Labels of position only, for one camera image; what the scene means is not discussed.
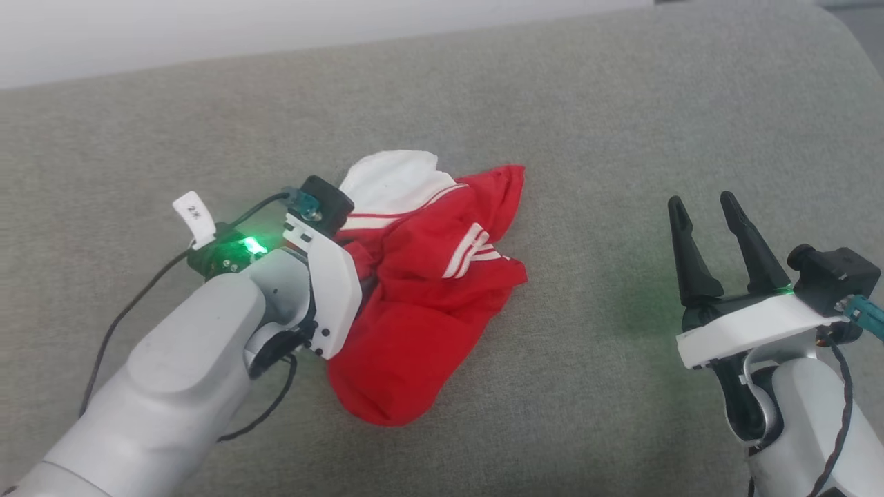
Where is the white paper label tag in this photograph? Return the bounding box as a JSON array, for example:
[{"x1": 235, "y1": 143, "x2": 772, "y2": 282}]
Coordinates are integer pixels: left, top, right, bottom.
[{"x1": 172, "y1": 191, "x2": 217, "y2": 251}]

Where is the thin black cable teal plug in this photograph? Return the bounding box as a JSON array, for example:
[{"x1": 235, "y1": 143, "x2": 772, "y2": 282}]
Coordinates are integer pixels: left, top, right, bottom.
[{"x1": 749, "y1": 295, "x2": 884, "y2": 497}]

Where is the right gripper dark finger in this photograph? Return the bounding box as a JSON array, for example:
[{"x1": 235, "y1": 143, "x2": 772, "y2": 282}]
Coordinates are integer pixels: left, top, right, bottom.
[
  {"x1": 668, "y1": 196, "x2": 724, "y2": 309},
  {"x1": 720, "y1": 191, "x2": 794, "y2": 298}
]

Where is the red garment with white stripes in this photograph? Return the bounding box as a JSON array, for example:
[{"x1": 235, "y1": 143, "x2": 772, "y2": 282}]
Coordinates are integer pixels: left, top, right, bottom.
[{"x1": 326, "y1": 150, "x2": 529, "y2": 427}]

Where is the grey fabric sofa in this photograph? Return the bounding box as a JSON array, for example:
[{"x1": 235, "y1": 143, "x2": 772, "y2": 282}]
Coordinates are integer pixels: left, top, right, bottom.
[{"x1": 0, "y1": 0, "x2": 884, "y2": 497}]

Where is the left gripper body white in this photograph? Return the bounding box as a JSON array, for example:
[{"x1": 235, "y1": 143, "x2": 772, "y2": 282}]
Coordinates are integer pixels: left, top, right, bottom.
[{"x1": 283, "y1": 211, "x2": 363, "y2": 360}]

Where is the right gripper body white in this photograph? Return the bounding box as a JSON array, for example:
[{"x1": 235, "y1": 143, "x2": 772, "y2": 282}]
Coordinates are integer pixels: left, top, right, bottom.
[{"x1": 675, "y1": 286, "x2": 840, "y2": 371}]

